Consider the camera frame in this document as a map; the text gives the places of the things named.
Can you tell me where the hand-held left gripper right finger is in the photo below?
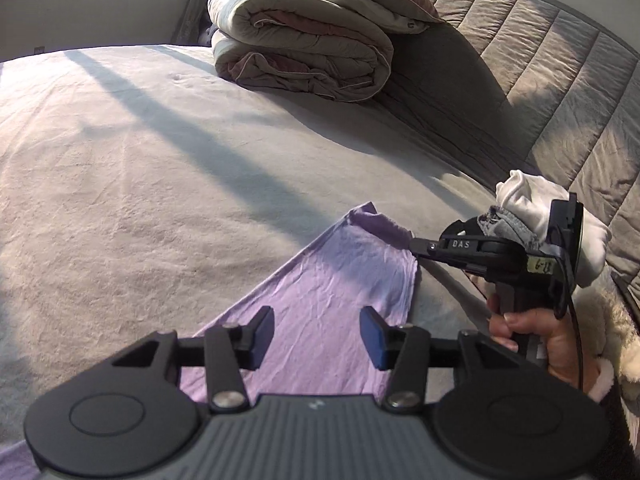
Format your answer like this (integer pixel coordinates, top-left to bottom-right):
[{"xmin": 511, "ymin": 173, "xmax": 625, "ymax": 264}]
[{"xmin": 360, "ymin": 306, "xmax": 511, "ymax": 415}]

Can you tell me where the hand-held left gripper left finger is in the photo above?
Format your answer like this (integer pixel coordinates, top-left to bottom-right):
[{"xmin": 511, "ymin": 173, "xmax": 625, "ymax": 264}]
[{"xmin": 109, "ymin": 306, "xmax": 276, "ymax": 413}]

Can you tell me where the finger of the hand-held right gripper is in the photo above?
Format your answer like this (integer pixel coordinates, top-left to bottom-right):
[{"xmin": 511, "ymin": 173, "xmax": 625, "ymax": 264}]
[{"xmin": 409, "ymin": 236, "xmax": 453, "ymax": 262}]

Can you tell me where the purple shirt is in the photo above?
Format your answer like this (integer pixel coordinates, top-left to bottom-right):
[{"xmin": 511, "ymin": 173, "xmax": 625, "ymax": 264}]
[{"xmin": 0, "ymin": 201, "xmax": 423, "ymax": 478}]

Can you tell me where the person's right hand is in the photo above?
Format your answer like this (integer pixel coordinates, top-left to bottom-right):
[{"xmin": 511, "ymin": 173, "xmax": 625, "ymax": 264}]
[{"xmin": 487, "ymin": 294, "xmax": 599, "ymax": 391}]

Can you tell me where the grey garment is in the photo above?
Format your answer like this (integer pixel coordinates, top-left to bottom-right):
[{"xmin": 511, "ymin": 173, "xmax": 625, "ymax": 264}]
[{"xmin": 477, "ymin": 205, "xmax": 533, "ymax": 249}]

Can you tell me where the white garment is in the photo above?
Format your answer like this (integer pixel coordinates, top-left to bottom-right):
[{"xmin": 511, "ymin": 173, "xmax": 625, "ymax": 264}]
[{"xmin": 495, "ymin": 170, "xmax": 613, "ymax": 286}]

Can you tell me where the grey padded headboard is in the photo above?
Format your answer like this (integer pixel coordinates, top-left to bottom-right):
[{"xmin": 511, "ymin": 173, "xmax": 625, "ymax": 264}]
[{"xmin": 390, "ymin": 0, "xmax": 640, "ymax": 301}]

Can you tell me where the bed with grey sheet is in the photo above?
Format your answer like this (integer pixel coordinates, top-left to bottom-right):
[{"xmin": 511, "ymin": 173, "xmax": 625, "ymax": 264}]
[{"xmin": 0, "ymin": 44, "xmax": 640, "ymax": 480}]

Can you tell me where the folded grey quilt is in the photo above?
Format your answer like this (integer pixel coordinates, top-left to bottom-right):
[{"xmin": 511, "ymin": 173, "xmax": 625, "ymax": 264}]
[{"xmin": 207, "ymin": 0, "xmax": 395, "ymax": 103}]

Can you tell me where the patterned curtain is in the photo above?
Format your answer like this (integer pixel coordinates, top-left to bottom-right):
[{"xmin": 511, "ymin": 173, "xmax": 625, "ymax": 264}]
[{"xmin": 172, "ymin": 0, "xmax": 217, "ymax": 47}]

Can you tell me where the black cable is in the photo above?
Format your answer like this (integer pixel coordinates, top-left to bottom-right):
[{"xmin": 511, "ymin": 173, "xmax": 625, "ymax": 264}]
[{"xmin": 562, "ymin": 255, "xmax": 587, "ymax": 391}]

